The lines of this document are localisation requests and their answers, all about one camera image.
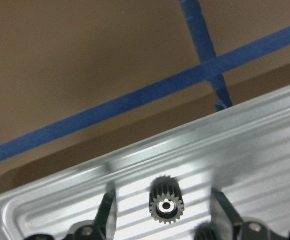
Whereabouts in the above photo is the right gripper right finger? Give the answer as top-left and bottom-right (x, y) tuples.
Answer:
(211, 188), (290, 240)

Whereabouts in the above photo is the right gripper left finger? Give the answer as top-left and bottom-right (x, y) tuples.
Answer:
(69, 184), (117, 240)

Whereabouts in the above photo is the silver metal tray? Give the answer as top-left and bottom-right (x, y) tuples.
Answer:
(0, 86), (290, 240)

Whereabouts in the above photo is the small black gear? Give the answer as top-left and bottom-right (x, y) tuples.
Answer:
(149, 175), (185, 224)
(194, 222), (218, 240)

